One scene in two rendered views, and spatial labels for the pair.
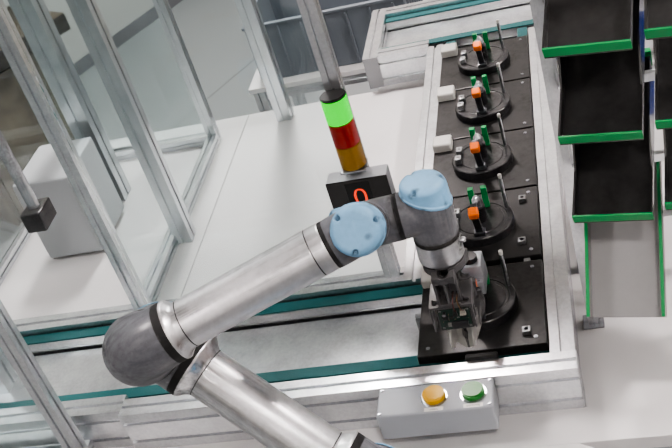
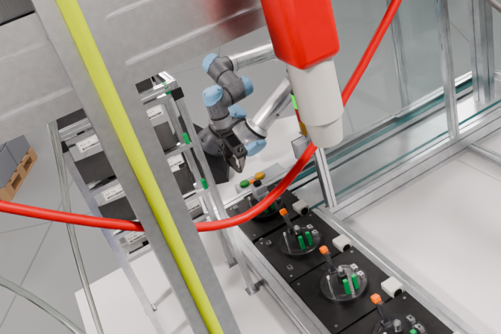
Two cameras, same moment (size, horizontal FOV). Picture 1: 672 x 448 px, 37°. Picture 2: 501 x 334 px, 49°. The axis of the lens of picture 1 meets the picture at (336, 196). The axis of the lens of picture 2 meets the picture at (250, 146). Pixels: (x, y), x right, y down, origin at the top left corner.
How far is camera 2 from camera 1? 303 cm
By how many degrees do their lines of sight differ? 109
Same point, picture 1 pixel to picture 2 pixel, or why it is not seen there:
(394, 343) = (308, 194)
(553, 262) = (248, 247)
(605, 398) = (209, 235)
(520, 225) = (278, 253)
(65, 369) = (462, 115)
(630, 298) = not seen: hidden behind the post
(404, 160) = (469, 320)
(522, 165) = (312, 294)
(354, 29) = not seen: outside the picture
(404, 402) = (270, 170)
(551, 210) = (271, 276)
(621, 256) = not seen: hidden behind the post
